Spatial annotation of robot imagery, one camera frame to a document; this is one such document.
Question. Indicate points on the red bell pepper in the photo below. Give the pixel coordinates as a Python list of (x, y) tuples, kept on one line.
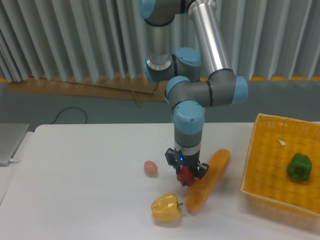
[(185, 177)]

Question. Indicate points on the green bell pepper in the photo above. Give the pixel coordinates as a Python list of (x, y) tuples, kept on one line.
[(299, 168)]

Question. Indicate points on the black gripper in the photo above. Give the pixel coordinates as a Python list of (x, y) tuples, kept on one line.
[(176, 159)]

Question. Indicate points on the yellow bell pepper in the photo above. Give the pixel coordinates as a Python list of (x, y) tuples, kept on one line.
[(166, 208)]

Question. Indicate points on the silver laptop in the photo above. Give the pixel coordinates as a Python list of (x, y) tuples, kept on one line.
[(11, 137)]

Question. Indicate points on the long orange bread loaf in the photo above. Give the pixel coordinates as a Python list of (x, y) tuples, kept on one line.
[(199, 192)]

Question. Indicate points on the yellow woven basket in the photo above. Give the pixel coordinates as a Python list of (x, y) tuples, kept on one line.
[(265, 173)]

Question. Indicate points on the brown cardboard sheet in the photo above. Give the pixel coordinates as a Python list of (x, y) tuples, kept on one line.
[(137, 89)]

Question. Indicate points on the brown egg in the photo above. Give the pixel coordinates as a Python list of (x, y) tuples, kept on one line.
[(150, 168)]

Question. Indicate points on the white paper tag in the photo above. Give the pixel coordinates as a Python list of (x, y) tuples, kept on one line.
[(281, 142)]

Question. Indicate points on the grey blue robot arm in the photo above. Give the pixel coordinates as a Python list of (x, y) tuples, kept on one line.
[(196, 79)]

